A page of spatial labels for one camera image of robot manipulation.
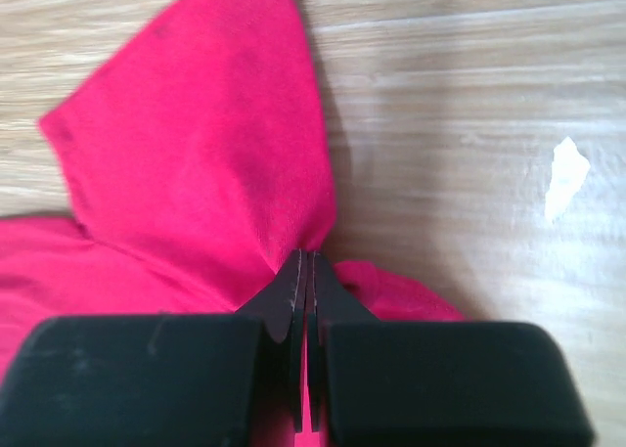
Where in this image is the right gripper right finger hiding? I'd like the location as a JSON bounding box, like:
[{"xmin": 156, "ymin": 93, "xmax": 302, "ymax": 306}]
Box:
[{"xmin": 306, "ymin": 253, "xmax": 596, "ymax": 446}]

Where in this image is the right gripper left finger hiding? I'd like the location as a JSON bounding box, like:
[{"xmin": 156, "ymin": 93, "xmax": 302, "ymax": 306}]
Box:
[{"xmin": 1, "ymin": 250, "xmax": 306, "ymax": 446}]

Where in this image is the red t-shirt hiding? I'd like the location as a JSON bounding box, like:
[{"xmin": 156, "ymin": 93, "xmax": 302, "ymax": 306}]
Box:
[{"xmin": 0, "ymin": 0, "xmax": 466, "ymax": 447}]

